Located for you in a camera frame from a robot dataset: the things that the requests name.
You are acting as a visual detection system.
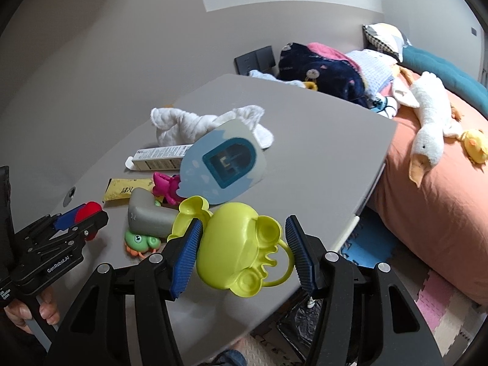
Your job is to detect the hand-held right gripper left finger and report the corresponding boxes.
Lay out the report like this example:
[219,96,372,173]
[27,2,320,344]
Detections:
[46,218,204,366]

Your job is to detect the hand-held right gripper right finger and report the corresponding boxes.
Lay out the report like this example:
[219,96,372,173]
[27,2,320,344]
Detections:
[285,215,447,366]

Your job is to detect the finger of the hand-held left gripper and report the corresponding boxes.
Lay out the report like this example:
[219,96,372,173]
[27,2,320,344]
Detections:
[28,210,109,254]
[15,208,82,246]

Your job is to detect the red ball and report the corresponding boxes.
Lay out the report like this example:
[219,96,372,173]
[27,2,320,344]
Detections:
[75,201,104,242]

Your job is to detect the yellow packet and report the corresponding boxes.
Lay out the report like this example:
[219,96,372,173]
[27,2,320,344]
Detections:
[102,177,155,203]

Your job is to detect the yellow-green frog plastic toy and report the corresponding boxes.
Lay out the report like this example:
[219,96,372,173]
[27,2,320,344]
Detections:
[168,195,296,299]

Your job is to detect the green turtle toy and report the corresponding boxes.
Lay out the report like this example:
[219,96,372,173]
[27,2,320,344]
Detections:
[124,230,161,258]

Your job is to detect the black trash bag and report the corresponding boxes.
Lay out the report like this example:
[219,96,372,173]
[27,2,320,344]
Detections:
[276,300,325,356]

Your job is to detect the long white carton box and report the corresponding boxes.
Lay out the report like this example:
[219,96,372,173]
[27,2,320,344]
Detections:
[124,144,196,172]

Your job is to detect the blue blister card pack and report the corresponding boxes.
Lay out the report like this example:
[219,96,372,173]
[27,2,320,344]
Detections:
[178,119,268,204]

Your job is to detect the person's left hand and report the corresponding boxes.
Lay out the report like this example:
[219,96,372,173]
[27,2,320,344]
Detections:
[4,288,61,335]

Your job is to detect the grey angled plastic piece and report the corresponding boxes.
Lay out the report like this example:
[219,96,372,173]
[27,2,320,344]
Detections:
[127,188,181,242]

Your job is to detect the cream desk leg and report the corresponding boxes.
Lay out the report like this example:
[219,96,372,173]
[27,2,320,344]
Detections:
[341,214,362,246]

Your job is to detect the pink plastic toy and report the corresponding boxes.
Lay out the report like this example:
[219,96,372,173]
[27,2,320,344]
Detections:
[152,171,183,205]

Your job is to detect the grey desk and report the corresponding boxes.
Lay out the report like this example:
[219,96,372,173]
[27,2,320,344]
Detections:
[0,73,399,366]

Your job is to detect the person's left leg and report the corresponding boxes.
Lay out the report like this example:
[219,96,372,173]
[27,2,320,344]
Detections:
[211,349,248,366]

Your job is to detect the orange bed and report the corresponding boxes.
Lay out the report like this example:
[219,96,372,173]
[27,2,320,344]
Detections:
[368,66,488,306]

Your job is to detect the pastel foam puzzle floor mats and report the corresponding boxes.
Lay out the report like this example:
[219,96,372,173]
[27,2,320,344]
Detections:
[244,213,485,366]

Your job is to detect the white printed cloth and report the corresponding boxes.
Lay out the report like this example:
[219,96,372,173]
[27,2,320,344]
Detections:
[368,91,399,119]

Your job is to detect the small pale blue cloth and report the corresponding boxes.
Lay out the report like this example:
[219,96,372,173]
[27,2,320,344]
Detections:
[249,69,306,88]

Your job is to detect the navy patterned clothing pile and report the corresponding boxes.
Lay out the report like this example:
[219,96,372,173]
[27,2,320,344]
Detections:
[278,41,372,108]

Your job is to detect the white goose plush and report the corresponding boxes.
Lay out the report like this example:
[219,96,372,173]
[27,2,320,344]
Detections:
[393,65,464,189]

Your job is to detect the light blue blanket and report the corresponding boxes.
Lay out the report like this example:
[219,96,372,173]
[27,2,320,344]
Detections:
[347,49,399,96]

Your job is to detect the yellow chick plush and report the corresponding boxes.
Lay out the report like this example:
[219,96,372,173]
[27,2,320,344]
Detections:
[461,127,488,166]

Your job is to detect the pink fleece cloth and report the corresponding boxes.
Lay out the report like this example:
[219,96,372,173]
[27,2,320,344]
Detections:
[307,42,349,62]

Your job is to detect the patterned pillow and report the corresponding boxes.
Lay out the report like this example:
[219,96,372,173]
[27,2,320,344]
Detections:
[362,23,410,63]

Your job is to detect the teal cushion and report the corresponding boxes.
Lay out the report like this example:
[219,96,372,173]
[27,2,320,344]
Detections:
[400,44,488,117]

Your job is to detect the black wall socket panel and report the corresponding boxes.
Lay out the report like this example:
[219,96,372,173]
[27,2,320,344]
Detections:
[234,45,276,76]

